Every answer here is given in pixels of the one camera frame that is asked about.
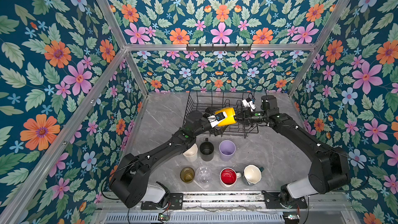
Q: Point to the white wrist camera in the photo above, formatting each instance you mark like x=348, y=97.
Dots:
x=216, y=119
x=249, y=103

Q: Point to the cream ceramic mug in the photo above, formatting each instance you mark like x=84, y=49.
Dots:
x=192, y=153

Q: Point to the yellow plastic cup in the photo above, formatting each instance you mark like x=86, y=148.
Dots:
x=230, y=120

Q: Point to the olive green glass cup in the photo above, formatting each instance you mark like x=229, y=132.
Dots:
x=187, y=175

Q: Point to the cream and green mug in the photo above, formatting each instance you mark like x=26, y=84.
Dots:
x=252, y=174

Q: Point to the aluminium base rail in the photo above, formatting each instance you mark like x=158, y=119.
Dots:
x=231, y=207

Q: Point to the black wall hook rail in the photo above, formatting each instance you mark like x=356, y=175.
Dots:
x=218, y=47

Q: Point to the lilac plastic cup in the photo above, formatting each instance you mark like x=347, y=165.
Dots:
x=227, y=150

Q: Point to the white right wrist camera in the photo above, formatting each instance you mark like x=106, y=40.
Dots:
x=249, y=103

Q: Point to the red and white mug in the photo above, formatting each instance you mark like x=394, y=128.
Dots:
x=228, y=177

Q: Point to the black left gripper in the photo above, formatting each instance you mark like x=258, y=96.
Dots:
x=217, y=131

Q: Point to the black mug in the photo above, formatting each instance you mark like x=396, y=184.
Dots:
x=207, y=150

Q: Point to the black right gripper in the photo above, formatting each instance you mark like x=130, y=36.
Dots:
x=245, y=113

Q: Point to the small green circuit board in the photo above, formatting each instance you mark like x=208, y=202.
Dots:
x=162, y=217

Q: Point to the clear glass cup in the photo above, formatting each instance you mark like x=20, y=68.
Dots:
x=203, y=175

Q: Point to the black wire dish rack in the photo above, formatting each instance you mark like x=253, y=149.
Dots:
x=199, y=101

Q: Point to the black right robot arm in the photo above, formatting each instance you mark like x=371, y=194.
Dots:
x=329, y=169

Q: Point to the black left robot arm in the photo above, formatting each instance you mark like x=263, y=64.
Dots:
x=130, y=182

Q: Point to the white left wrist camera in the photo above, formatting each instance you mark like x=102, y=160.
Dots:
x=216, y=119

